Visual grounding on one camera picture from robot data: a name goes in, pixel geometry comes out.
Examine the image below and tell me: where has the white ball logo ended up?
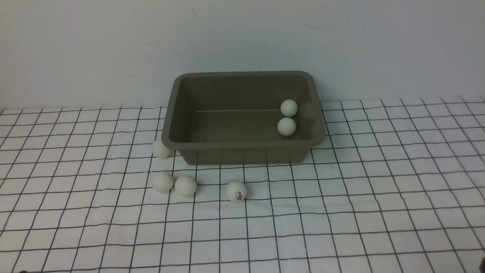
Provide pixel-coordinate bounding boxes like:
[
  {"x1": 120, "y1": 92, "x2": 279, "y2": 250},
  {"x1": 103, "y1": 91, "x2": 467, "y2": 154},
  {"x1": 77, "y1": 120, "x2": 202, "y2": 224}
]
[{"x1": 277, "y1": 117, "x2": 297, "y2": 137}]

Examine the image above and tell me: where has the grey-brown plastic bin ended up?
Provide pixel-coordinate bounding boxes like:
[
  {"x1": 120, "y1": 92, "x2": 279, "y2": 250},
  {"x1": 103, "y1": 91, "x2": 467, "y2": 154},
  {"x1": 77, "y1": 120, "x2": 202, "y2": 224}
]
[{"x1": 161, "y1": 71, "x2": 326, "y2": 165}]

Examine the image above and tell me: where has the white ball with logo centre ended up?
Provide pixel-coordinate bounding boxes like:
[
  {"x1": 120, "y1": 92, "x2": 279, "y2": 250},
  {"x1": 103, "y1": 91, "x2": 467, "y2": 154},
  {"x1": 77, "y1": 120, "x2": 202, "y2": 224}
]
[{"x1": 225, "y1": 181, "x2": 247, "y2": 203}]

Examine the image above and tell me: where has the white grid-pattern tablecloth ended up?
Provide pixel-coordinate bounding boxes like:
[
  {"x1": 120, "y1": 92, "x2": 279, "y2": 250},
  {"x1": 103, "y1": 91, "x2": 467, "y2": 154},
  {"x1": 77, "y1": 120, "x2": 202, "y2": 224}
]
[{"x1": 0, "y1": 98, "x2": 485, "y2": 273}]

